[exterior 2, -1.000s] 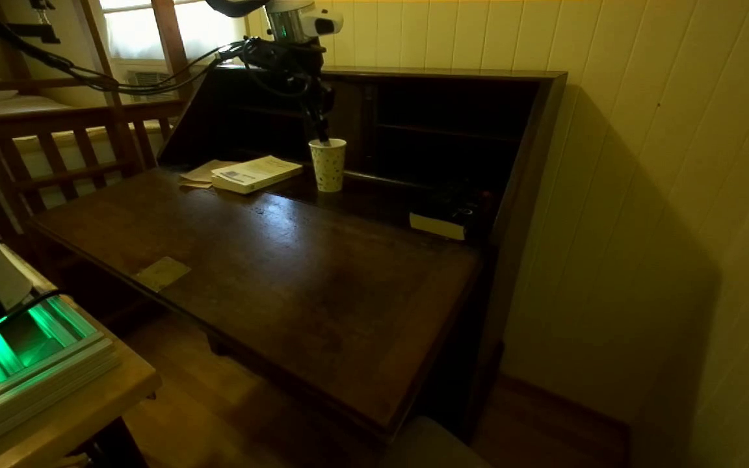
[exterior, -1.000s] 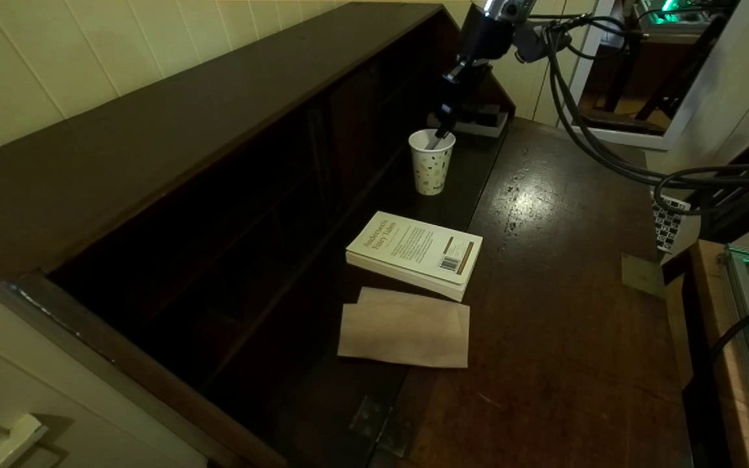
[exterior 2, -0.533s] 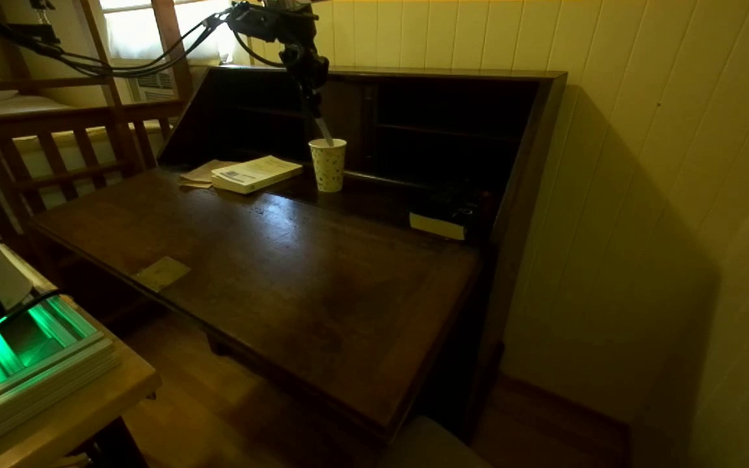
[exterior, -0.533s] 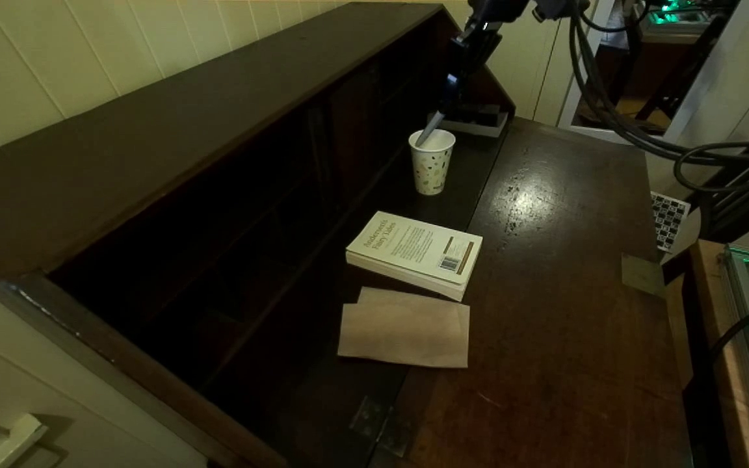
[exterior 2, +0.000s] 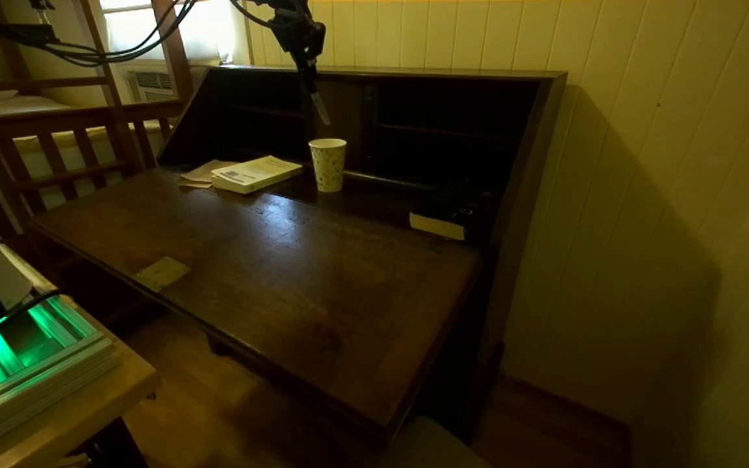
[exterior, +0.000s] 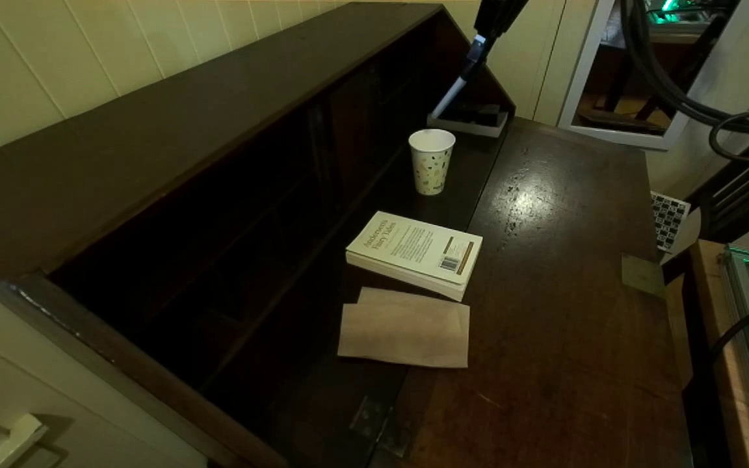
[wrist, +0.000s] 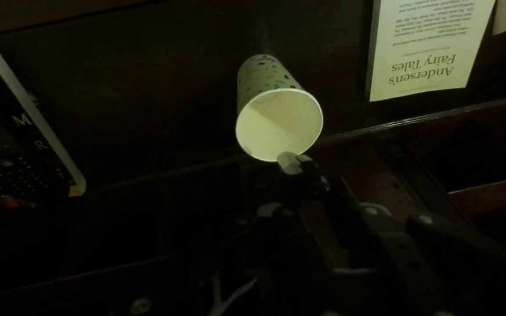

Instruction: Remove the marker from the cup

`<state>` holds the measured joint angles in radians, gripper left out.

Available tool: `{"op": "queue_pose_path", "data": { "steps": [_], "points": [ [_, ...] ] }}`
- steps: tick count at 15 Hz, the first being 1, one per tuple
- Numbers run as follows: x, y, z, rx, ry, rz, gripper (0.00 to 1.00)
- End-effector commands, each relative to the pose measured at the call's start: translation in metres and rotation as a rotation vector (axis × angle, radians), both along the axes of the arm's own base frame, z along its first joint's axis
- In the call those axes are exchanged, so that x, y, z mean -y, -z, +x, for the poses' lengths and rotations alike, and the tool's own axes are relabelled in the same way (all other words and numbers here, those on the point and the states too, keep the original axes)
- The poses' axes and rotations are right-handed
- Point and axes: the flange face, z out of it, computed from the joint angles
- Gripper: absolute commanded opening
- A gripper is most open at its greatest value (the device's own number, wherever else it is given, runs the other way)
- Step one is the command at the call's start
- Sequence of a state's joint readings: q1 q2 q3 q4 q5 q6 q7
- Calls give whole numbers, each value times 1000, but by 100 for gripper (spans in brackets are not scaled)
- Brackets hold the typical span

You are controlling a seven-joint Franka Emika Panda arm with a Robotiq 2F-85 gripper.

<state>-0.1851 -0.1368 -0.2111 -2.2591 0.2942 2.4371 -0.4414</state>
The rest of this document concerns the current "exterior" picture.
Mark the white paperback book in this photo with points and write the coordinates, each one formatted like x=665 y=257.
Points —
x=409 y=248

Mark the white dotted paper cup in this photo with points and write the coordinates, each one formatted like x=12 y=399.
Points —
x=432 y=170

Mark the dark marker pen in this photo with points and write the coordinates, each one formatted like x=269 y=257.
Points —
x=453 y=93

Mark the small paper tag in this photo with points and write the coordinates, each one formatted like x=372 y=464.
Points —
x=643 y=275

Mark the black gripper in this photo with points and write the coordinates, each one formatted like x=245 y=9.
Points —
x=500 y=15

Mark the light wooden table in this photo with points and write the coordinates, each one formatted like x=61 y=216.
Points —
x=721 y=346

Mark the white tray of black items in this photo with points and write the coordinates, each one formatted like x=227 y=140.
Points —
x=480 y=126

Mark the dark wooden secretary desk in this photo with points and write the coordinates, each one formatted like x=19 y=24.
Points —
x=132 y=157

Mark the white perforated basket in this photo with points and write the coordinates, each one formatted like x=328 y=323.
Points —
x=669 y=222

